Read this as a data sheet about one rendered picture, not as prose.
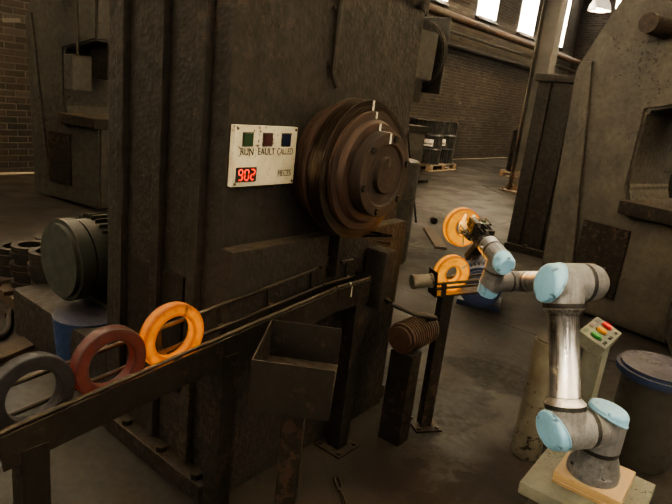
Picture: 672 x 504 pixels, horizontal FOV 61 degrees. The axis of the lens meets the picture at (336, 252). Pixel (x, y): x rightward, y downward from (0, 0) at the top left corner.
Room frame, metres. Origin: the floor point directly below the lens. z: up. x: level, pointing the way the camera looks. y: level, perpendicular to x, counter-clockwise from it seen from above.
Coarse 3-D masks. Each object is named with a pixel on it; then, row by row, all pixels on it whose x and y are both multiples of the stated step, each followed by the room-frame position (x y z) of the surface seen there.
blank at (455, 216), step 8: (456, 208) 2.23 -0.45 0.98; (464, 208) 2.21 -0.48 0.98; (448, 216) 2.21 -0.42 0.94; (456, 216) 2.20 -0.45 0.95; (448, 224) 2.19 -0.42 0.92; (456, 224) 2.20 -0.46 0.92; (448, 232) 2.19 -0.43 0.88; (456, 232) 2.20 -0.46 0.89; (448, 240) 2.20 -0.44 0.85; (456, 240) 2.20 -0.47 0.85; (464, 240) 2.21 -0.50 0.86
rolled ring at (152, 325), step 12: (156, 312) 1.36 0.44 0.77; (168, 312) 1.37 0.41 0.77; (180, 312) 1.40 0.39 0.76; (192, 312) 1.43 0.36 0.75; (144, 324) 1.34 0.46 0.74; (156, 324) 1.34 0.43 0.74; (192, 324) 1.43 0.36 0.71; (144, 336) 1.32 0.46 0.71; (156, 336) 1.34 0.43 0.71; (192, 336) 1.44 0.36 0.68; (180, 348) 1.43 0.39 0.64; (156, 360) 1.35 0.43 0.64
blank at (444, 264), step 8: (448, 256) 2.24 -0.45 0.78; (456, 256) 2.23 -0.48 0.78; (440, 264) 2.21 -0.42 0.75; (448, 264) 2.22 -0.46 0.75; (456, 264) 2.23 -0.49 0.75; (464, 264) 2.25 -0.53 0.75; (440, 272) 2.21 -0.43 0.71; (456, 272) 2.27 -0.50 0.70; (464, 272) 2.25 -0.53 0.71; (440, 280) 2.21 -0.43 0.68; (448, 280) 2.24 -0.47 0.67; (456, 280) 2.24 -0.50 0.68; (456, 288) 2.24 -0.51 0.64
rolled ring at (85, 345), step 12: (96, 336) 1.21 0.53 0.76; (108, 336) 1.23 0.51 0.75; (120, 336) 1.25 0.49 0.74; (132, 336) 1.28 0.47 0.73; (84, 348) 1.19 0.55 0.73; (96, 348) 1.21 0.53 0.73; (132, 348) 1.28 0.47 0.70; (144, 348) 1.31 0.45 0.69; (72, 360) 1.19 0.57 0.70; (84, 360) 1.19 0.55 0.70; (132, 360) 1.29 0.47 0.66; (144, 360) 1.31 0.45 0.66; (84, 372) 1.18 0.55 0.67; (120, 372) 1.29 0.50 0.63; (132, 372) 1.28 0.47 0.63; (84, 384) 1.18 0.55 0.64; (96, 384) 1.22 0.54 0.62
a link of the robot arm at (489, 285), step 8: (488, 272) 1.94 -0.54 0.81; (480, 280) 1.97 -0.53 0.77; (488, 280) 1.94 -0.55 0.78; (496, 280) 1.93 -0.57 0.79; (504, 280) 1.95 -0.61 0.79; (512, 280) 1.96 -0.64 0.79; (480, 288) 1.96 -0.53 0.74; (488, 288) 1.94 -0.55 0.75; (496, 288) 1.94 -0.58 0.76; (504, 288) 1.95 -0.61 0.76; (512, 288) 1.96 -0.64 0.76; (488, 296) 1.95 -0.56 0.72; (496, 296) 1.97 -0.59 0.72
